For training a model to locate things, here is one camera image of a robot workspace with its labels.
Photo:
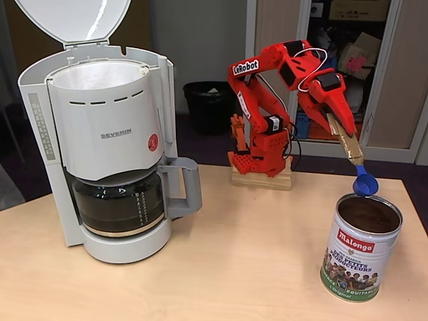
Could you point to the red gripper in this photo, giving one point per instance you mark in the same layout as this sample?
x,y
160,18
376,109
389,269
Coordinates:
x,y
329,97

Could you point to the red robot arm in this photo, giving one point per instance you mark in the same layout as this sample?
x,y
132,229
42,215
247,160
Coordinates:
x,y
254,110

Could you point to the brown ground coffee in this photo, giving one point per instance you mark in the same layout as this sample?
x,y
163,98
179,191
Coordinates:
x,y
364,217

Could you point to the Malongo coffee can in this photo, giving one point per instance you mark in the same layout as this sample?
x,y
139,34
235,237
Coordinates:
x,y
354,264

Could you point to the white drip coffee maker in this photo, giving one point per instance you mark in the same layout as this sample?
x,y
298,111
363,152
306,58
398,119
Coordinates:
x,y
110,117

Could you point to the white paper coffee filter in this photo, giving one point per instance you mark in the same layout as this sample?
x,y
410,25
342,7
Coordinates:
x,y
100,75

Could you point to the orange plastic crate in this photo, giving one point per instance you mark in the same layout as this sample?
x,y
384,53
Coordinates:
x,y
317,134

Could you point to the small blue crate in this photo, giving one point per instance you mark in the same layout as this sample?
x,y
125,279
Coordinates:
x,y
302,128

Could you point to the cardboard box with pink mark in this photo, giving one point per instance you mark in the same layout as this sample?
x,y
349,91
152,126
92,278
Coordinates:
x,y
361,53

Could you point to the orange plastic clamp part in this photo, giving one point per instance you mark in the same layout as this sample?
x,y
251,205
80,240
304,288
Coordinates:
x,y
238,133

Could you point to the wooden base block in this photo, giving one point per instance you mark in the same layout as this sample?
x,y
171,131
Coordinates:
x,y
261,180

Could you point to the long brown cardboard box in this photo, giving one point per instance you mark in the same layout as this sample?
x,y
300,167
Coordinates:
x,y
357,10

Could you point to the tall grey shutter cabinet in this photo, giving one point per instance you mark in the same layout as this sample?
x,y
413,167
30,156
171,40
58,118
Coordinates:
x,y
277,20

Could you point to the black waste bin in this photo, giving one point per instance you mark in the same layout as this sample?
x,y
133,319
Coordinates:
x,y
207,110

